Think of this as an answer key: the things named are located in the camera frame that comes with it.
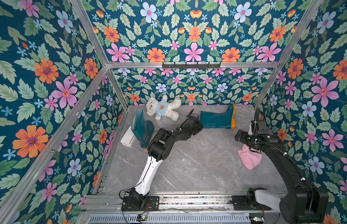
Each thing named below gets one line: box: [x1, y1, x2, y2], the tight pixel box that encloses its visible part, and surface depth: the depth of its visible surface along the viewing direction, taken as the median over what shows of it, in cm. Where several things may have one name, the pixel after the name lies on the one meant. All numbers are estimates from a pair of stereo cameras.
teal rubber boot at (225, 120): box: [200, 103, 236, 130], surface depth 109 cm
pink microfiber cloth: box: [237, 144, 263, 170], surface depth 88 cm
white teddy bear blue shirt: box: [145, 94, 182, 121], surface depth 110 cm
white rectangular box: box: [119, 127, 136, 148], surface depth 96 cm
